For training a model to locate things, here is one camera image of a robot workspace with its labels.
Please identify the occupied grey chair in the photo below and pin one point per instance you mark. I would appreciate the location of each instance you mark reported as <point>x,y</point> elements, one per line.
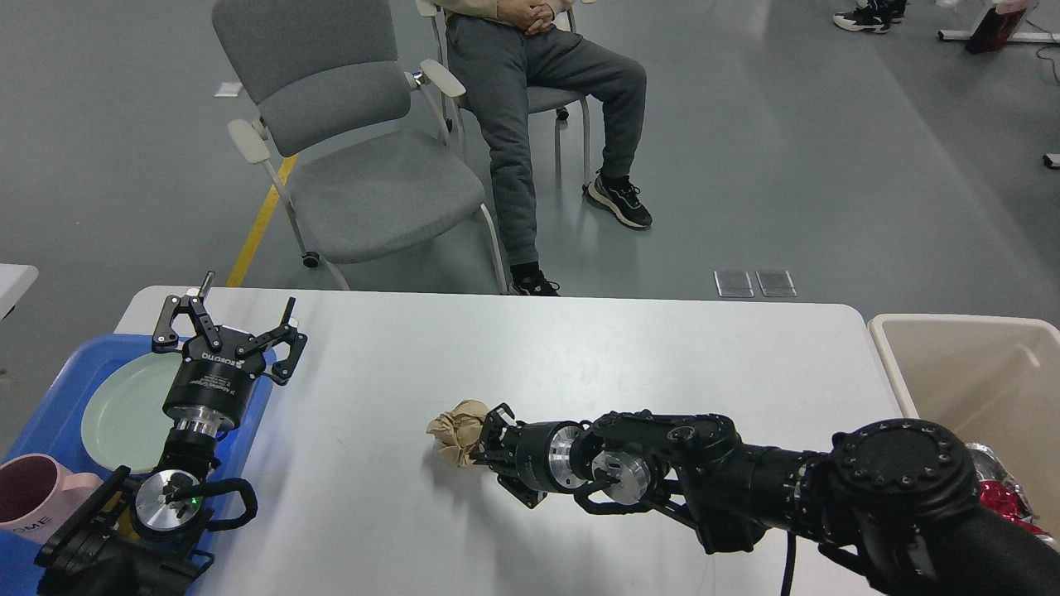
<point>540,99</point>

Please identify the brown paper ball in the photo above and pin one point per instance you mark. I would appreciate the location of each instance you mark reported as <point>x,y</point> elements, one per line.
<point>457,432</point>

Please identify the crushed red can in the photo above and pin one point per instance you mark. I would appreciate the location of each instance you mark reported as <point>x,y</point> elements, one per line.
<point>1005,502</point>

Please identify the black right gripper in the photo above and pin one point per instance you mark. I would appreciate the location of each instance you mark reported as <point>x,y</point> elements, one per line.
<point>536,459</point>

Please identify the white stand base far right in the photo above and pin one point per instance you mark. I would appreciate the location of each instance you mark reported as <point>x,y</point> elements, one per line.
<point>1000,25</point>

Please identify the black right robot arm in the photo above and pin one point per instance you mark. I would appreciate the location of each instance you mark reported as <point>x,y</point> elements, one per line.
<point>896,501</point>

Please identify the pink mug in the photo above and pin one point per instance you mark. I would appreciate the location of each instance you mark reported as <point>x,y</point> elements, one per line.
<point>38,495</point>

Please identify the beige plastic bin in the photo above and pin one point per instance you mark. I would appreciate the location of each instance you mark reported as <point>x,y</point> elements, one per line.
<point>992,380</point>

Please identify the white side table corner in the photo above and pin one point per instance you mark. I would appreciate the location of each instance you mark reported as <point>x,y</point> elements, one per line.
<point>16,279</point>

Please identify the empty grey chair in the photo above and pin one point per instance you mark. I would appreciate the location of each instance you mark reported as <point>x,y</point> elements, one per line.
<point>316,69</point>

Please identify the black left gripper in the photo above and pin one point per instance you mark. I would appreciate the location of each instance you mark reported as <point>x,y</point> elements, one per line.
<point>211,389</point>

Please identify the dark shoes at right edge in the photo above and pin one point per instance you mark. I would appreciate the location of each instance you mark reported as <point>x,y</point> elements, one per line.
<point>874,16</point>

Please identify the aluminium foil sheet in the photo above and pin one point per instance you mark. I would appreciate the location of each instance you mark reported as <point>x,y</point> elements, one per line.
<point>989,468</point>

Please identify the light green plate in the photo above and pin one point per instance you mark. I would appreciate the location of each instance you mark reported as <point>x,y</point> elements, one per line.
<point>124,422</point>

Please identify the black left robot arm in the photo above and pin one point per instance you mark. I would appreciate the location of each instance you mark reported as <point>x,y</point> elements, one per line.
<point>139,536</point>

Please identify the metal floor plates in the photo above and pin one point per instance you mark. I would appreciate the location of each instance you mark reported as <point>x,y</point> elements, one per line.
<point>738,283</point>

